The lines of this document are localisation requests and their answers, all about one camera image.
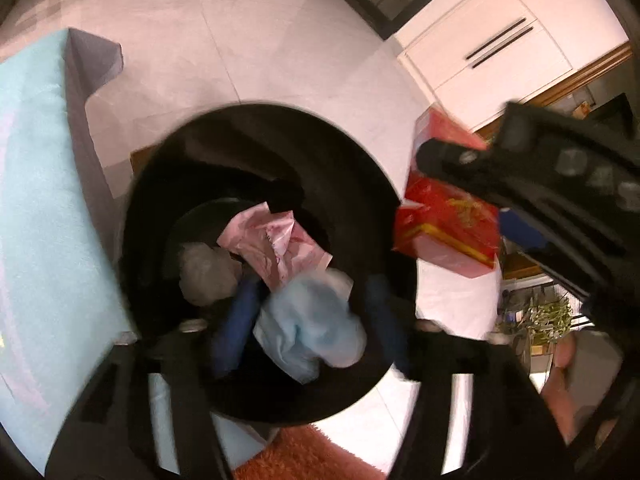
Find light blue cloth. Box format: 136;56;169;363
252;269;368;385

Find grey mattress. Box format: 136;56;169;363
62;27;136;241

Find pink crumpled wrapper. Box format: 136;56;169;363
217;202;333;291

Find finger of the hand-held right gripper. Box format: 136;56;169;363
498;199;632;307
416;101;640;222

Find white cabinet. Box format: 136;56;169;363
392;0;631;131

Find wooden door frame trim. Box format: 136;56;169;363
475;42;633;141

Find black round trash bin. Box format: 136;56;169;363
120;104;418;423

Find person's bare leg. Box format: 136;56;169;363
542;332;581;443

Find light blue blanket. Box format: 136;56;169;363
0;27;266;461

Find brown cardboard piece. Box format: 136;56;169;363
129;145;161;176

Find grey crumpled paper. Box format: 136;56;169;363
179;241;242;307

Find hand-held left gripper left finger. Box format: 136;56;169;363
47;277;263;480

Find orange shaggy rug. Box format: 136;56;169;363
232;422;391;480

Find red cardboard box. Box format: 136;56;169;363
392;109;501;281

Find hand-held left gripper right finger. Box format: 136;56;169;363
362;275;571;480

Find green potted plant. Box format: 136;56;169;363
497;292;573;356

